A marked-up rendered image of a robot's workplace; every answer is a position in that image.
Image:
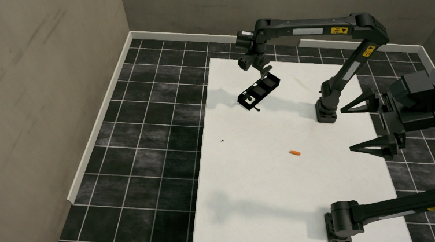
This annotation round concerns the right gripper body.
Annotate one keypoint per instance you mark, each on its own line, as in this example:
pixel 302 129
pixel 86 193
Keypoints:
pixel 261 66

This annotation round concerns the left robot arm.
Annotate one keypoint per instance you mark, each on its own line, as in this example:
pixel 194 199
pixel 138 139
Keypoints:
pixel 413 95

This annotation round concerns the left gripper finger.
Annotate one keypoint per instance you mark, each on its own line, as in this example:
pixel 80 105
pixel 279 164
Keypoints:
pixel 384 141
pixel 371 106

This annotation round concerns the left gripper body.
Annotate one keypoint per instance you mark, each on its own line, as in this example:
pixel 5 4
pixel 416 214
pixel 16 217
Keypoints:
pixel 391 121

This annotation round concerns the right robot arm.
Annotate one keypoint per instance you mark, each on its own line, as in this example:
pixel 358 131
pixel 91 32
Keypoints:
pixel 358 25

